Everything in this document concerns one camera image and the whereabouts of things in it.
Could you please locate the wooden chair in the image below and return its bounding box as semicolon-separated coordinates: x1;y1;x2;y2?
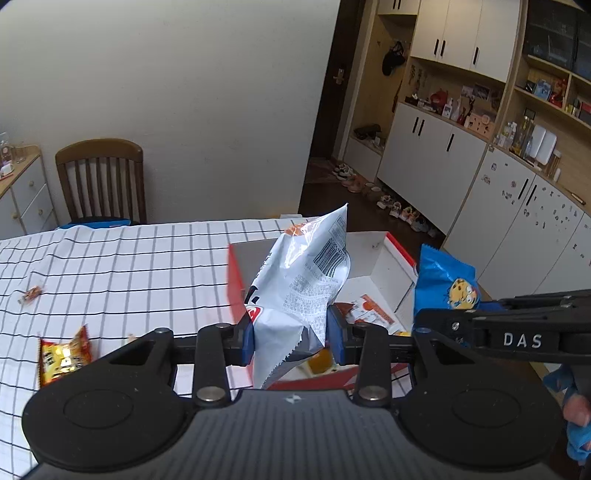
55;138;147;225

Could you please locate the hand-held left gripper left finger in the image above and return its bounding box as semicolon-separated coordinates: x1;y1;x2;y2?
104;318;256;408

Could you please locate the checkered tablecloth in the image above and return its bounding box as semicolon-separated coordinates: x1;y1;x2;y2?
0;215;416;480

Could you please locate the dark wooden door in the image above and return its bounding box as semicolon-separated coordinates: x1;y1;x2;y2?
318;0;356;160

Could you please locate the small candy wrapper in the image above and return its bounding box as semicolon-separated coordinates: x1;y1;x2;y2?
17;285;47;305

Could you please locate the white drawer sideboard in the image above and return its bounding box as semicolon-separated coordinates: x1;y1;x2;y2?
0;144;57;241

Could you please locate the white orange snack packet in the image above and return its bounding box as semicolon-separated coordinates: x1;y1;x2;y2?
333;294;407;335

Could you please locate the black hanging bag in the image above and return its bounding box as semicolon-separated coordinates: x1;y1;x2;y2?
381;41;407;77

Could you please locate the white canister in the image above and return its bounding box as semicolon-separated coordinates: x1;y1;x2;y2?
529;124;557;164

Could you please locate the row of shoes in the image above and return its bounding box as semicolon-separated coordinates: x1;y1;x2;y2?
332;161;439;238

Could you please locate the red yellow snack packet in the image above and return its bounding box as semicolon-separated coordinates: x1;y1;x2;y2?
38;324;94;387

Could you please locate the tall cabinet wall unit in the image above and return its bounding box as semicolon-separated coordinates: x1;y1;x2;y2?
339;0;591;315

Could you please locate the person's right hand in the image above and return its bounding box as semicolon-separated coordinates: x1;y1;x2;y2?
542;364;591;462

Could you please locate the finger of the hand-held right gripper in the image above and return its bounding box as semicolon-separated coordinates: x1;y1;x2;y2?
413;310;481;349
480;290;591;311

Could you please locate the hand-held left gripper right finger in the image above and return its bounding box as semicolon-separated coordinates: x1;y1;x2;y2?
326;305;462;408

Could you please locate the blue seat cushion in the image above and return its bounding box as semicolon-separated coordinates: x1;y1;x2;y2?
58;218;132;230

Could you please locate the silver snack bag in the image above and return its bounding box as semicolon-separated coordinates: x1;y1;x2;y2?
249;203;352;391

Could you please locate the blue snack packet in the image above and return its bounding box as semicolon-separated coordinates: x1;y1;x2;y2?
412;244;482;326

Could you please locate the red cardboard box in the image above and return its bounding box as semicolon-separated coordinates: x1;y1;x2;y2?
226;231;419;391

